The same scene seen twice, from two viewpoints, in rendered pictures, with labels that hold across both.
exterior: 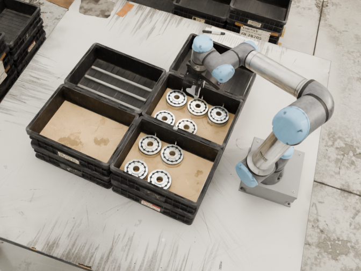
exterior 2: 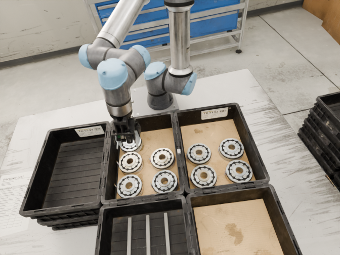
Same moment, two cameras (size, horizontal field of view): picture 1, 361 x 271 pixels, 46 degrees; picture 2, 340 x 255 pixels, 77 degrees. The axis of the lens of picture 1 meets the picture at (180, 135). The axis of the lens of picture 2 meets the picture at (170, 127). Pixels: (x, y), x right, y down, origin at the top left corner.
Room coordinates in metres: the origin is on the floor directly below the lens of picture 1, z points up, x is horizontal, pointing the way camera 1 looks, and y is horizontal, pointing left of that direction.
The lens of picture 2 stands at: (1.17, 0.48, 1.65)
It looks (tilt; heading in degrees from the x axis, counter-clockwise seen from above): 50 degrees down; 258
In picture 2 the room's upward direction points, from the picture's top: 10 degrees counter-clockwise
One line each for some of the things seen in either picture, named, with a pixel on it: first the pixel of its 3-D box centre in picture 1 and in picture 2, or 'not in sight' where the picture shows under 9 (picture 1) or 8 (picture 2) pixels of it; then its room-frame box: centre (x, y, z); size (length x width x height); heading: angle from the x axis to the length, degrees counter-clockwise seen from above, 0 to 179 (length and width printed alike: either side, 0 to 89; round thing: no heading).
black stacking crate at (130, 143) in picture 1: (166, 165); (214, 150); (0.90, 0.04, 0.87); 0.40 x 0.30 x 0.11; 76
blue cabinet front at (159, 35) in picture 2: not in sight; (136, 25); (0.85, -1.88, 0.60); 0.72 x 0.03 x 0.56; 172
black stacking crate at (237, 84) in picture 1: (214, 72); (77, 168); (1.49, -0.11, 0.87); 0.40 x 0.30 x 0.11; 76
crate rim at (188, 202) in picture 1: (167, 159); (215, 142); (0.90, 0.04, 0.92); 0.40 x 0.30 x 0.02; 76
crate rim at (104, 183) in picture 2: (193, 108); (142, 153); (1.19, -0.04, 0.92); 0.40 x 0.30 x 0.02; 76
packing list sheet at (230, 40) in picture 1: (228, 44); (10, 201); (1.88, -0.18, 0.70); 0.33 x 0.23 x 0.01; 82
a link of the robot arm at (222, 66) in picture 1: (222, 65); (128, 62); (1.14, -0.11, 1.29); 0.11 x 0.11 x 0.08; 47
